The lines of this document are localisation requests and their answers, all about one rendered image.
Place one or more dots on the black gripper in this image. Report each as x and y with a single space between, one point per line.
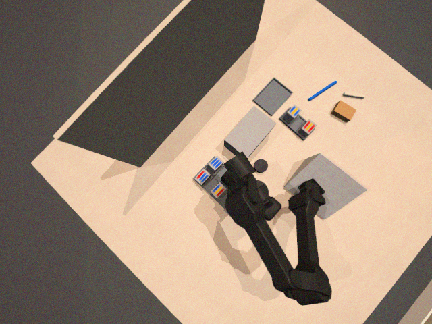
270 213

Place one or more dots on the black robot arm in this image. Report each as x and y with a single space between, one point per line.
246 202

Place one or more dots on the grey flat panel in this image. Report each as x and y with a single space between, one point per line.
133 111

